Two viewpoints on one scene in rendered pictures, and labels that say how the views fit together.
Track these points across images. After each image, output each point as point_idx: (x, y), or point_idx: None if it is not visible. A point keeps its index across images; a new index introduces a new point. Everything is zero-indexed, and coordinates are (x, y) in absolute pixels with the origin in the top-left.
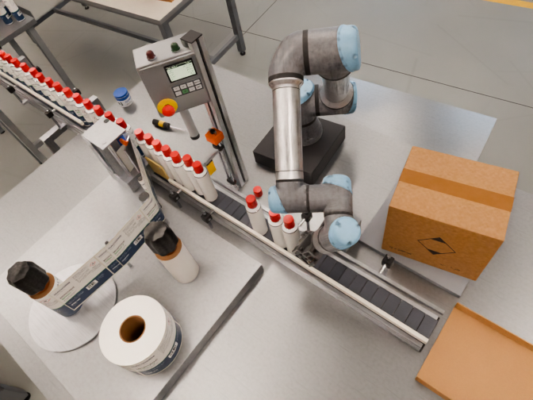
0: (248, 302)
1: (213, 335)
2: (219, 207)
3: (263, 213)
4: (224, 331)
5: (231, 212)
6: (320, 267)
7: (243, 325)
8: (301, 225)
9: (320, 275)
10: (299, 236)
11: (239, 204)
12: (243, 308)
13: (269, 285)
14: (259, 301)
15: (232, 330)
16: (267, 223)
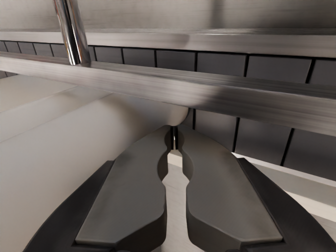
0: (170, 209)
1: (162, 251)
2: (0, 76)
3: (40, 33)
4: (169, 247)
5: (14, 74)
6: (296, 132)
7: (188, 241)
8: (82, 41)
9: (326, 218)
10: (104, 158)
11: (3, 46)
12: (169, 218)
13: (180, 175)
14: (185, 206)
15: (179, 247)
16: (63, 56)
